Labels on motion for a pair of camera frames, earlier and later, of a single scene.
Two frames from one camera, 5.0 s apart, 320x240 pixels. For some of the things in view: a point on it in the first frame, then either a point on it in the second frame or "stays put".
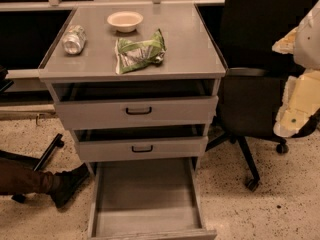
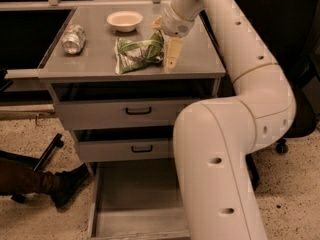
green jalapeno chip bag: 133,56 stays put
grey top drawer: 136,104 stays put
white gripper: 309,45 -> 172,24
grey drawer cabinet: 138,85 stays put
